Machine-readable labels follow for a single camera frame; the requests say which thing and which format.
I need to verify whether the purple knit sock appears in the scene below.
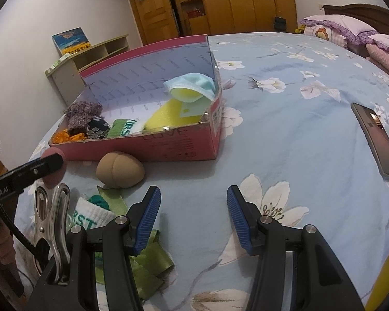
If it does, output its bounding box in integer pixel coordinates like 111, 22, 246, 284
64, 101, 104, 135

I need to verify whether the pink makeup sponge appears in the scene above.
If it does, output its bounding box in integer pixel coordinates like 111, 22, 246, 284
40, 147, 67, 188

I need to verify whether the orange mesh cloth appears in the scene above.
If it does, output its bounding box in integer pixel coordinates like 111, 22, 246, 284
51, 129, 86, 144

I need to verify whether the blue yellow painting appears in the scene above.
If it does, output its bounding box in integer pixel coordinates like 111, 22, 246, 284
52, 27, 91, 55

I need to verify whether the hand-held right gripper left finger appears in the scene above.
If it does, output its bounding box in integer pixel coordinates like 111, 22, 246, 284
27, 186, 163, 311

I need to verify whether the green white sock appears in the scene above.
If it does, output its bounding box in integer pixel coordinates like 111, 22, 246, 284
108, 119, 150, 138
65, 195, 117, 238

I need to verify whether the dark wooden headboard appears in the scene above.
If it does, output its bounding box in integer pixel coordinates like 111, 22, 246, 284
322, 4, 389, 41

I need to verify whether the person's left hand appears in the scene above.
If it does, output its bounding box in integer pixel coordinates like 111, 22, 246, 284
0, 225, 15, 268

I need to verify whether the pink cardboard box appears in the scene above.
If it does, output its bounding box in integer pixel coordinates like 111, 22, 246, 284
48, 34, 224, 162

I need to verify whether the yellow cloth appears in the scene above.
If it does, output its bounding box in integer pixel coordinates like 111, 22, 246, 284
365, 259, 389, 311

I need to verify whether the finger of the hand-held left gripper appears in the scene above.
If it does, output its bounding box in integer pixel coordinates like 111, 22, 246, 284
0, 153, 65, 196

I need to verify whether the black cable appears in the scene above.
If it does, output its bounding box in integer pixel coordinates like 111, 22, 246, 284
0, 130, 52, 266

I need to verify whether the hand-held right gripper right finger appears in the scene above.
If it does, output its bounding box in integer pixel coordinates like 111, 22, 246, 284
227, 185, 365, 311

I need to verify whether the beige shelf unit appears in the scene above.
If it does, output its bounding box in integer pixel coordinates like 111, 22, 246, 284
45, 34, 130, 107

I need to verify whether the green satin ribbon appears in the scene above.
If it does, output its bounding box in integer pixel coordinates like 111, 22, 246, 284
94, 185, 175, 300

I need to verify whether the metal spring clip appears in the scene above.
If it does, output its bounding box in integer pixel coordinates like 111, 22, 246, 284
32, 183, 72, 284

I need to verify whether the blue face mask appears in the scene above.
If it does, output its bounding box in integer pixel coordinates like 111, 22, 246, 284
164, 73, 216, 102

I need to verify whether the smartphone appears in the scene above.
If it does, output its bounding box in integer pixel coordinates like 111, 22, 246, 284
351, 103, 389, 182

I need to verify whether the wooden door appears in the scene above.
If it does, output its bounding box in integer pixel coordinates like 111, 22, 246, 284
127, 0, 179, 46

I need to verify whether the wooden wardrobe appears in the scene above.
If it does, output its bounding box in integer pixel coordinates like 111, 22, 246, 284
109, 0, 298, 38

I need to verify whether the yellow sponge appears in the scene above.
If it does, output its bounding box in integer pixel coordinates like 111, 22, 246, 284
144, 86, 211, 133

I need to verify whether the dark patterned pouch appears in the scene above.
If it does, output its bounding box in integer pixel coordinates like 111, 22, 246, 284
86, 117, 111, 140

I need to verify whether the green white packet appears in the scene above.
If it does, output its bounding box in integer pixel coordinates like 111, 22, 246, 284
48, 54, 70, 70

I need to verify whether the tan makeup sponge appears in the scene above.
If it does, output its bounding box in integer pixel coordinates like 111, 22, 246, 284
95, 152, 145, 189

